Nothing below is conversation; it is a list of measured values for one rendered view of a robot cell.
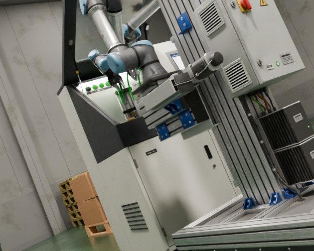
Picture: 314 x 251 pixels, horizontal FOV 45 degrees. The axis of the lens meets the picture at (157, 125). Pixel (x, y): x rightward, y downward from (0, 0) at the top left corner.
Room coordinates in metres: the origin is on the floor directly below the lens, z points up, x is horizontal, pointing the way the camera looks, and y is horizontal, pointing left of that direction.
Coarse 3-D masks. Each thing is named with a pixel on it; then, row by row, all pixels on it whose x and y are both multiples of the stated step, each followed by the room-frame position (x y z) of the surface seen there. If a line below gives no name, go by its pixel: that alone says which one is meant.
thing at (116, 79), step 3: (105, 72) 2.47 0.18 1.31; (108, 72) 2.51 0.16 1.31; (111, 72) 2.48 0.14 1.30; (108, 75) 2.49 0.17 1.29; (111, 75) 2.50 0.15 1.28; (114, 75) 2.51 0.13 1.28; (117, 75) 2.55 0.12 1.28; (108, 78) 2.53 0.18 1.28; (111, 78) 2.50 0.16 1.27; (114, 78) 2.50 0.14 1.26; (117, 78) 2.51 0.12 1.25; (111, 81) 2.52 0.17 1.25; (114, 81) 2.53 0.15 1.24; (117, 81) 2.52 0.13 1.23; (111, 84) 2.52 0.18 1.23; (114, 84) 2.54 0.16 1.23
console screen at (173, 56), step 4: (168, 52) 3.14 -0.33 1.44; (172, 52) 3.15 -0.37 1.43; (176, 52) 3.17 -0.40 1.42; (168, 56) 3.12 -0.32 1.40; (172, 56) 3.13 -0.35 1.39; (176, 56) 3.15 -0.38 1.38; (172, 60) 3.11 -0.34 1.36; (176, 60) 3.13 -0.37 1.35; (180, 60) 3.15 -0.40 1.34; (172, 64) 3.10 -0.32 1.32; (176, 64) 3.11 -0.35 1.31; (180, 64) 3.13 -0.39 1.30; (176, 68) 3.09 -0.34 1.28; (180, 68) 3.11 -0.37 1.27
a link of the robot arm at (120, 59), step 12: (84, 0) 2.01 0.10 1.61; (96, 0) 2.03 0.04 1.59; (84, 12) 2.05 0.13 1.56; (96, 12) 2.02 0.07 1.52; (96, 24) 2.03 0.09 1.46; (108, 24) 2.01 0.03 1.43; (108, 36) 1.99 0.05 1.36; (108, 48) 2.00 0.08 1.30; (120, 48) 1.95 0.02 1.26; (132, 48) 1.98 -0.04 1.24; (108, 60) 1.99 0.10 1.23; (120, 60) 1.93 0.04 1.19; (132, 60) 1.96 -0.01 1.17; (120, 72) 1.98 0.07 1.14
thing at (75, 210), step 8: (64, 184) 8.57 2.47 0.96; (64, 192) 8.45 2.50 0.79; (72, 192) 8.29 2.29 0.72; (64, 200) 8.55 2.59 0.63; (72, 200) 8.26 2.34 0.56; (72, 208) 8.64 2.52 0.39; (72, 216) 8.54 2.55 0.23; (80, 216) 8.24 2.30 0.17; (72, 224) 8.62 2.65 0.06; (80, 224) 8.22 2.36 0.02
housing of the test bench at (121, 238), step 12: (60, 96) 3.10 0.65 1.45; (72, 108) 2.96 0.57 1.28; (72, 120) 3.05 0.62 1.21; (84, 132) 2.92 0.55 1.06; (84, 144) 3.01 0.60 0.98; (84, 156) 3.10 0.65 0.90; (96, 168) 2.97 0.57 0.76; (96, 180) 3.06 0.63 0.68; (108, 192) 2.92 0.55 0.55; (108, 204) 3.01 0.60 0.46; (108, 216) 3.11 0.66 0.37; (120, 228) 2.97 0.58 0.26; (120, 240) 3.06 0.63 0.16
